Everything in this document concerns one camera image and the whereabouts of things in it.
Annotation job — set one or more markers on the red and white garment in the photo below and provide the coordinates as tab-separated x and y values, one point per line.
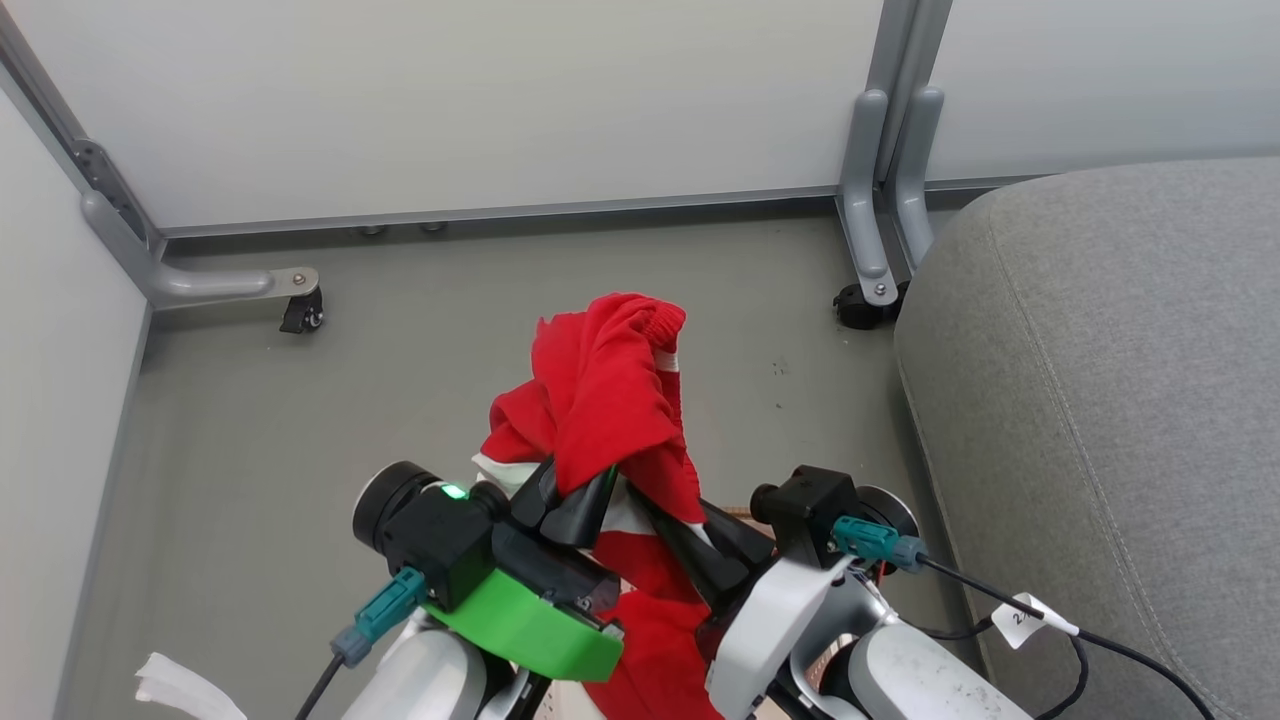
600	400

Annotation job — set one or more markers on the grey partition foot upright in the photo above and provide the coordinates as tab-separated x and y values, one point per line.
862	200
915	180

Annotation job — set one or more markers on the grey partition foot long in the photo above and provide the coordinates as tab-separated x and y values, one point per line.
190	280

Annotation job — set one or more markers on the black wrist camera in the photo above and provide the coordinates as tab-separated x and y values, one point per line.
435	540
805	510

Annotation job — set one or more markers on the grey partition bottom rail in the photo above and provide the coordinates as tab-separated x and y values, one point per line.
500	212

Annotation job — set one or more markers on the small black caster wheel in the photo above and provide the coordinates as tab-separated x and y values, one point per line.
303	312

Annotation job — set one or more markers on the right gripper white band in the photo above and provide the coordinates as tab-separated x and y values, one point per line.
770	620

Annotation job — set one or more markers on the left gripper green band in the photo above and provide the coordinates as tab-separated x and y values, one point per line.
530	625

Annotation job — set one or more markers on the large black caster wheel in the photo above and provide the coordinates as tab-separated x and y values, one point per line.
860	305

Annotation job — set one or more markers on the white crumpled paper tag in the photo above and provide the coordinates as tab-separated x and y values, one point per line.
180	690

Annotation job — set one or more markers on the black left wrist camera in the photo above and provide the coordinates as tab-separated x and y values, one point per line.
435	540

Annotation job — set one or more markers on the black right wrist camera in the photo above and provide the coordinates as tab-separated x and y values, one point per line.
805	510

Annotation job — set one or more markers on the grey fabric sofa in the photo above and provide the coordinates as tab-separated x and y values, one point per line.
1110	400

